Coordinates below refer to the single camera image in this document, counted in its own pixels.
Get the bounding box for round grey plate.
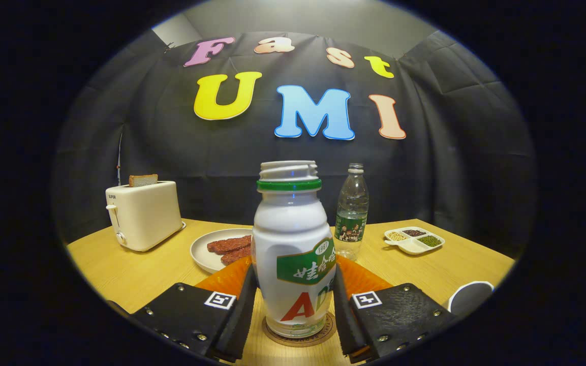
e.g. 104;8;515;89
190;229;254;275

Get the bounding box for white divided dish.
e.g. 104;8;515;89
384;226;446;255

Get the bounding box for red dried meat strips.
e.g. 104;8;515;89
207;235;253;266

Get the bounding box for white cup wooden handle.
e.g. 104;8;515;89
448;281;495;318

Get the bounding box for black backdrop cloth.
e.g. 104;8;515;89
51;29;537;260

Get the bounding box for wooden table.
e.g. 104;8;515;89
65;219;517;366

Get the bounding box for cream toaster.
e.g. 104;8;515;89
105;180;187;253

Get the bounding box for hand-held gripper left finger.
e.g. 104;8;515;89
129;256;259;363

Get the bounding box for clear plastic water bottle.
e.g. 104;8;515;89
333;163;369;261

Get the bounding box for thin grey cable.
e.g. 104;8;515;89
116;130;124;187

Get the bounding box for round cork coaster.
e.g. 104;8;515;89
262;312;336;348

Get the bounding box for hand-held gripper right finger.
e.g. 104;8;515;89
331;254;459;363

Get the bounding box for white juice bottle green label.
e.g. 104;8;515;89
251;161;337;339

